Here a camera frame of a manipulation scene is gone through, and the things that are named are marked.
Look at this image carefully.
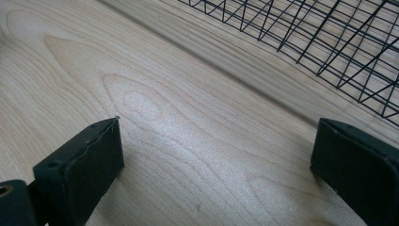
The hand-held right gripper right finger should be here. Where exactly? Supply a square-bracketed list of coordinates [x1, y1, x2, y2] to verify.
[310, 118, 399, 226]

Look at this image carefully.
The black wire basket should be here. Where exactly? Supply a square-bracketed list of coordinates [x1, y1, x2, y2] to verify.
[177, 0, 399, 128]

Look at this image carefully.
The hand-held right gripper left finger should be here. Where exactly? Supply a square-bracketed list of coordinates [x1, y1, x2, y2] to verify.
[32, 116, 125, 226]

